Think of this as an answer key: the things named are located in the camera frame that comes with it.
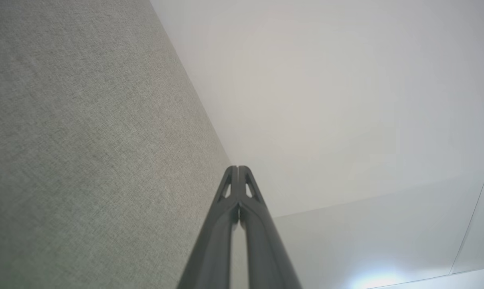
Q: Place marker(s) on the grey fabric sofa surface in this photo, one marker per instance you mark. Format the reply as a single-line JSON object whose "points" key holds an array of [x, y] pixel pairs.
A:
{"points": [[65, 160]]}

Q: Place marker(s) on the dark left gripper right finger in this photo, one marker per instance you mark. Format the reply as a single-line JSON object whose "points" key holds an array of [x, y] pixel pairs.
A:
{"points": [[266, 249]]}

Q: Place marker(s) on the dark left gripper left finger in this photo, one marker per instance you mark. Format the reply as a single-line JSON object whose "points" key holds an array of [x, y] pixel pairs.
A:
{"points": [[213, 249]]}

